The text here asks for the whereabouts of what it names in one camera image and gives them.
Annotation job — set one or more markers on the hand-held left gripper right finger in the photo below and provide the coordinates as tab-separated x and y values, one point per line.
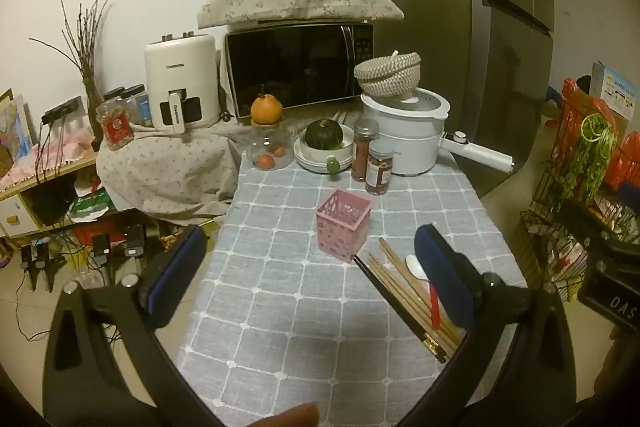
440	259

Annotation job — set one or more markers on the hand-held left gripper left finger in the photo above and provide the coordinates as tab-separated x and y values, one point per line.
185	253

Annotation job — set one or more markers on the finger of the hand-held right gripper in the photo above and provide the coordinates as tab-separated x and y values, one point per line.
622	243
610	297

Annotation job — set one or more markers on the pink perforated utensil basket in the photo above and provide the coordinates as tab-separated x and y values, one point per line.
342	227

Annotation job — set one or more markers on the person's left hand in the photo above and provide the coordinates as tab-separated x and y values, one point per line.
290	417

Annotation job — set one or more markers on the black power adapter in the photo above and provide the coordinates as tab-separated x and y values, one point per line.
134	242
26	267
47	264
101	249

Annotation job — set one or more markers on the floral table cloth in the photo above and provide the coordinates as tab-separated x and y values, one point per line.
165	167

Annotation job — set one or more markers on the green bean bunch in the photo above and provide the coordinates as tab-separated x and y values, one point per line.
590	152

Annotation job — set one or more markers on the green snack packet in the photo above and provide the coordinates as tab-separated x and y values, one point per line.
89	208

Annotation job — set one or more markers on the labelled spice jar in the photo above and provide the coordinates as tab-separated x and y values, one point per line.
379	169

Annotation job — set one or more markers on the grey checked tablecloth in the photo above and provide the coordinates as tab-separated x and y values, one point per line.
280	307

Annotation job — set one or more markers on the small red tomato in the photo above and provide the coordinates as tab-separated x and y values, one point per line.
266	161

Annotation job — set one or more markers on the white electric pot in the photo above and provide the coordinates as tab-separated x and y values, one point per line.
410	137

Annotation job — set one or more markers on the tall spice jar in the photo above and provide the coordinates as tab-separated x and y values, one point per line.
361	152

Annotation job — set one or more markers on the glass jar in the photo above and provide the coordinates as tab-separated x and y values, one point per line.
260	142

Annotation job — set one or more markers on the red label jar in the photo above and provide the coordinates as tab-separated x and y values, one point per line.
115	129

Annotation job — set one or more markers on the small green ball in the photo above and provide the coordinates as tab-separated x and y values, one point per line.
332	165

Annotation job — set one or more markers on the red plastic bag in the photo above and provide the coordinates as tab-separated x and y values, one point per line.
575	99

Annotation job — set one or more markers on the dark lid jar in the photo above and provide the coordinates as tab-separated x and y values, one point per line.
136	104

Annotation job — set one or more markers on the pink cloth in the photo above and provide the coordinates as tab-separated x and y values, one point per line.
55	154

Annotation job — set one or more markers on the orange citrus fruit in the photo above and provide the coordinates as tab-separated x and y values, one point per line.
266	109

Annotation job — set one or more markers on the wooden side shelf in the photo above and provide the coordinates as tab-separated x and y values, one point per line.
20	212

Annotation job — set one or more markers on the green pumpkin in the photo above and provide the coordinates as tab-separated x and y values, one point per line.
324	134

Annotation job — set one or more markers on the white air fryer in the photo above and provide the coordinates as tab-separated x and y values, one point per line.
175	72

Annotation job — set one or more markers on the black power strip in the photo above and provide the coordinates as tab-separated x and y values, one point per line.
62	109

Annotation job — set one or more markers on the woven basket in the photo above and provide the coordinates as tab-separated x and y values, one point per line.
387	74

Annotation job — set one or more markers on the framed picture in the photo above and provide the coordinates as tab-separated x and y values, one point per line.
15	132

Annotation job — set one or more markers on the black microwave oven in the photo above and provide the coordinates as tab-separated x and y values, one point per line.
292	67

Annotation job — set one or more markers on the dried branches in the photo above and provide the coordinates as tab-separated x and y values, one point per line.
87	57

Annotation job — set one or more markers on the grey refrigerator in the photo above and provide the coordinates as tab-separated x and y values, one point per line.
430	7

